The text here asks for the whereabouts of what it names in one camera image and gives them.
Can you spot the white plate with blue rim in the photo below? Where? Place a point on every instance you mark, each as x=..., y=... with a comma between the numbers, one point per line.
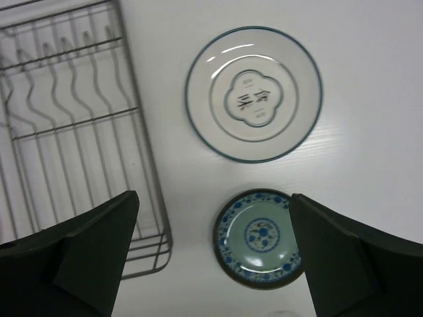
x=253, y=94

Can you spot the small blue floral plate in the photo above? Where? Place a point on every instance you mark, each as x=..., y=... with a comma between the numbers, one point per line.
x=253, y=240

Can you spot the grey wire dish rack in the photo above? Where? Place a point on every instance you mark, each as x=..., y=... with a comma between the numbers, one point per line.
x=73, y=129

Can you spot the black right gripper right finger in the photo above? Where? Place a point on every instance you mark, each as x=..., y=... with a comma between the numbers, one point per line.
x=353, y=269

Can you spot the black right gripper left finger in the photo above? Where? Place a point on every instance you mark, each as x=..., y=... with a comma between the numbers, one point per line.
x=73, y=268

